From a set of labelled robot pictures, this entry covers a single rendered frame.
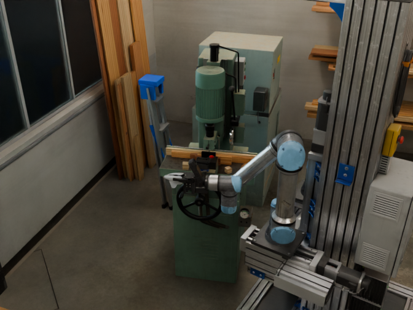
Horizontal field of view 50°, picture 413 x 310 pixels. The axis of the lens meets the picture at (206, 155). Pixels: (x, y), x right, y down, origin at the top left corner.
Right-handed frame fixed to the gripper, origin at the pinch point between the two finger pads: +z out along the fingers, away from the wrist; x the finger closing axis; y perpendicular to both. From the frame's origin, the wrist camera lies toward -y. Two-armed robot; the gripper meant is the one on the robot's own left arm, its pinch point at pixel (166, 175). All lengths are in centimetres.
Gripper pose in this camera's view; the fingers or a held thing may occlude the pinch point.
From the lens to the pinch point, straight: 211.4
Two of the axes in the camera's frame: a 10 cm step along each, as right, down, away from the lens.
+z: -9.9, -0.6, 1.0
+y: -0.1, 9.3, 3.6
